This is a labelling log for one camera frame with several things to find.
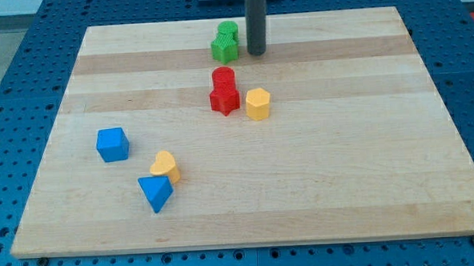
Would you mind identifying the green cylinder block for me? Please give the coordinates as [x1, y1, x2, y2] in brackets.
[217, 20, 239, 42]

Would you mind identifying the green star block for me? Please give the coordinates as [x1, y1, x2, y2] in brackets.
[211, 34, 239, 65]

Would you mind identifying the red star block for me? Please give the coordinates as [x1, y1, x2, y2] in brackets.
[209, 86, 241, 116]

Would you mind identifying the yellow hexagon block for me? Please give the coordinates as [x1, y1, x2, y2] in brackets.
[245, 88, 271, 121]

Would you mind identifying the yellow heart block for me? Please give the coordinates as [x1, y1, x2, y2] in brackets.
[150, 151, 181, 184]

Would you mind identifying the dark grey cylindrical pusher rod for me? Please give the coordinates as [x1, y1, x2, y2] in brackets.
[244, 0, 267, 56]

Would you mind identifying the blue cube block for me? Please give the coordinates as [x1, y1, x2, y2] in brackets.
[95, 127, 130, 163]

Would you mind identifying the red cylinder block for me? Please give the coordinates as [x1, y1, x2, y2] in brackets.
[211, 66, 236, 91]

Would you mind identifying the blue triangle block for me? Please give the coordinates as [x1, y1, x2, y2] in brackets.
[138, 175, 173, 213]

